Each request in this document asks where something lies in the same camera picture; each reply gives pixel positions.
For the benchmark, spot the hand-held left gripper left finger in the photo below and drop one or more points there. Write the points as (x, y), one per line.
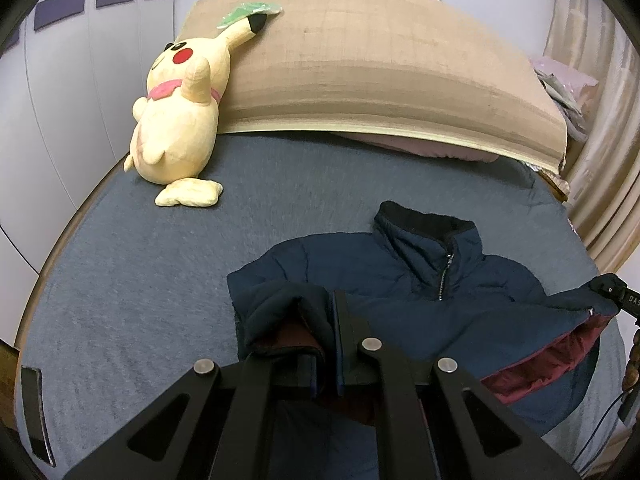
(235, 410)

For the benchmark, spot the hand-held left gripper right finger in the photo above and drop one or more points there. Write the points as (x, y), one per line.
(341, 315)

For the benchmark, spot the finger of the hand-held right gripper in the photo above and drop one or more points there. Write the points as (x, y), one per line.
(606, 287)

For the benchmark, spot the navy blue padded jacket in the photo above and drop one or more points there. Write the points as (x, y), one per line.
(450, 300)

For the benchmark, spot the person's right hand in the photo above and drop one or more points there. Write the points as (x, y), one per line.
(633, 360)

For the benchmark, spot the beige curtain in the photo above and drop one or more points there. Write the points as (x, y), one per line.
(600, 160)

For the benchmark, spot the grey bed sheet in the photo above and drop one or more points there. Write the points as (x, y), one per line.
(150, 285)

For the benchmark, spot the pink pillow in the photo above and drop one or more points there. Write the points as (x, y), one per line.
(425, 147)

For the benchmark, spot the black phone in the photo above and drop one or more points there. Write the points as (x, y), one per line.
(36, 415)

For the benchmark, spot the pile of pink bedding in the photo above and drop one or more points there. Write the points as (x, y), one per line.
(562, 90)

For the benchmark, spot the yellow plush toy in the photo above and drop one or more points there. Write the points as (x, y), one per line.
(170, 130)

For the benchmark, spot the green plush leaf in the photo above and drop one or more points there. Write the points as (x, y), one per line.
(250, 12)

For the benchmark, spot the white wardrobe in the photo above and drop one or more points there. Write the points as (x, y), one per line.
(75, 110)

